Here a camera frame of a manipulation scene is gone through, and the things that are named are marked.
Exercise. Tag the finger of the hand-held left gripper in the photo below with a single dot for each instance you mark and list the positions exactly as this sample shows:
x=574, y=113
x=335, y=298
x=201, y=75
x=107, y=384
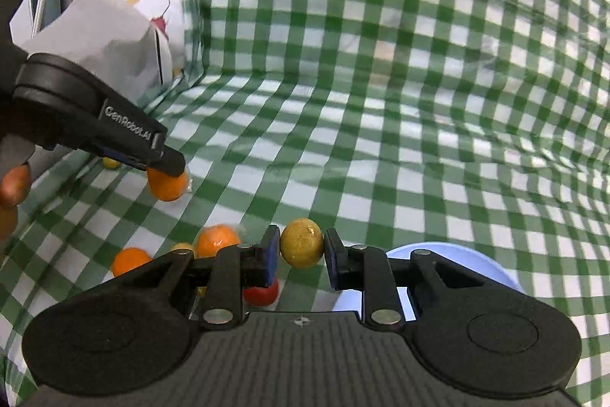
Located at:
x=121, y=157
x=167, y=164

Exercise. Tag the light blue plate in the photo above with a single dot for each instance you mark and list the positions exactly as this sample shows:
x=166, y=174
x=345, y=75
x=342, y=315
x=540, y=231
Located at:
x=457, y=259

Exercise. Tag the grey cloth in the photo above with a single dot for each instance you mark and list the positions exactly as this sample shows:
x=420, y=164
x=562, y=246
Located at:
x=105, y=40

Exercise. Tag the yellow-green round fruit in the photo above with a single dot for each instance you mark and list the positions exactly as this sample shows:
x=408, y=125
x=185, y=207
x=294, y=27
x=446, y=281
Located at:
x=302, y=243

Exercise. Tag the white floral pillow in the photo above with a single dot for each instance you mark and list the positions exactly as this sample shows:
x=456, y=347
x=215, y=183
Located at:
x=162, y=1

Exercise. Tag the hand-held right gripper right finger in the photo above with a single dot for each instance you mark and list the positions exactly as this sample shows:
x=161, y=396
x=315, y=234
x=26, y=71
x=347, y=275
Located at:
x=332, y=260

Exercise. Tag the small yellow fruit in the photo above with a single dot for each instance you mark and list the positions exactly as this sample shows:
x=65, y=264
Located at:
x=111, y=163
x=182, y=247

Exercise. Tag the person's left hand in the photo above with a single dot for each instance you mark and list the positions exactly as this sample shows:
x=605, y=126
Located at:
x=14, y=186

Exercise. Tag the green checked tablecloth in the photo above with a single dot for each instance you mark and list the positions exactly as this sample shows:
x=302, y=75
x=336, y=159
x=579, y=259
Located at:
x=381, y=102

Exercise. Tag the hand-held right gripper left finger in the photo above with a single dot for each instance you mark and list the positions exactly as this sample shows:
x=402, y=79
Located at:
x=272, y=253

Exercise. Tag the small red tomato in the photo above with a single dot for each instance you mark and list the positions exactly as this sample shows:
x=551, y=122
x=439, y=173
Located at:
x=262, y=295

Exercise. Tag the plastic-wrapped mandarin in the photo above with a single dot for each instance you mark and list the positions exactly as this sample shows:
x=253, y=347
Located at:
x=167, y=186

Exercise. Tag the orange mandarin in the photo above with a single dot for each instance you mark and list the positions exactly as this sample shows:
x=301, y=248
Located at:
x=217, y=241
x=128, y=260

